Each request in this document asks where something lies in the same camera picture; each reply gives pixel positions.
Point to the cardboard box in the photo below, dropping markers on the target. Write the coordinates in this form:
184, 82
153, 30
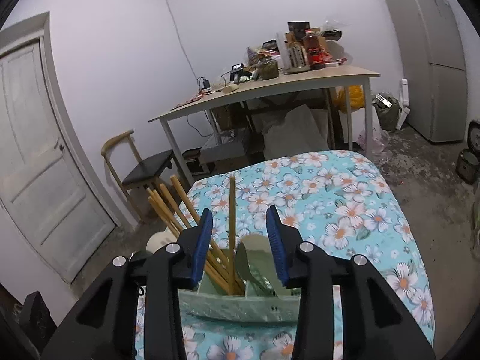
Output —
230, 118

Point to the dark printed box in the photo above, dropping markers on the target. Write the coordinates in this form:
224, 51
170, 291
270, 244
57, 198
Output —
299, 30

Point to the white panel door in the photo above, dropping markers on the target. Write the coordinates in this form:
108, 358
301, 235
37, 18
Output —
41, 157

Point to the black bulky object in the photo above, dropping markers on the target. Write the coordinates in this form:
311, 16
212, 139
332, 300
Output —
37, 318

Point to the long wooden top table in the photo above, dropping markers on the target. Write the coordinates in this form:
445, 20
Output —
281, 82

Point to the yellow plastic bag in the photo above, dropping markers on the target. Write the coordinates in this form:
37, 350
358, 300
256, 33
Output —
354, 95

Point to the dark round cooker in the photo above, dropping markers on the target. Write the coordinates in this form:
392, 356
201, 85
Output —
468, 167

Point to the green bag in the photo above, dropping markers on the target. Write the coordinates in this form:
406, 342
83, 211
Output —
386, 114

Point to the bundle of wooden chopsticks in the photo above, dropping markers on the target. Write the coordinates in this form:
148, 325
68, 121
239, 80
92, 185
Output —
217, 273

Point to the white plastic panel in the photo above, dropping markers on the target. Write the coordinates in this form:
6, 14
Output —
405, 101

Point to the small dark stool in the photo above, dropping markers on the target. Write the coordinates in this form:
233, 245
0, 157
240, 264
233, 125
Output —
193, 162

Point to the grey refrigerator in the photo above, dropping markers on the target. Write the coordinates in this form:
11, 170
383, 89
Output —
423, 63

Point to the grey box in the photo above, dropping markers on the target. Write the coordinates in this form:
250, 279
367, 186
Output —
225, 153

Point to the blue floral blanket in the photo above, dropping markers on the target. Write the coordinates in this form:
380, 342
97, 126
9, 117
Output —
337, 202

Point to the grey sack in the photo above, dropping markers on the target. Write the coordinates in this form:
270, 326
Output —
292, 131

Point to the black electronic device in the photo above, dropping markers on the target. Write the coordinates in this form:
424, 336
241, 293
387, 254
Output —
237, 71

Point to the red oil bottle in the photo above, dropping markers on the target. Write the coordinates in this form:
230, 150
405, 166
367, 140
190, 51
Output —
313, 45

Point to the black charger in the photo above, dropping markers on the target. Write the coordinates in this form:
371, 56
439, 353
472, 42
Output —
204, 83

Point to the clear pink plastic bag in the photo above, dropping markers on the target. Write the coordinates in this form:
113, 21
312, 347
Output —
375, 146

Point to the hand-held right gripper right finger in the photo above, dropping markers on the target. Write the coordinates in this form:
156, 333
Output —
277, 247

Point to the white soup spoon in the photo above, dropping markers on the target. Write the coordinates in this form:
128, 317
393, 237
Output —
159, 242

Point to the single wooden chopstick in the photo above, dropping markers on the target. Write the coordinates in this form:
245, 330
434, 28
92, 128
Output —
232, 213

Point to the clear jar with green contents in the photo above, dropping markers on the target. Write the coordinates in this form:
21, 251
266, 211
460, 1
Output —
268, 69

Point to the wooden chair with black seat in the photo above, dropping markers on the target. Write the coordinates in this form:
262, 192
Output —
146, 168

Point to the green plastic utensil holder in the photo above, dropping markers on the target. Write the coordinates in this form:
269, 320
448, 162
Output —
232, 307

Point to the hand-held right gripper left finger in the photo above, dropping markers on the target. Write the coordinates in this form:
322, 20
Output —
200, 247

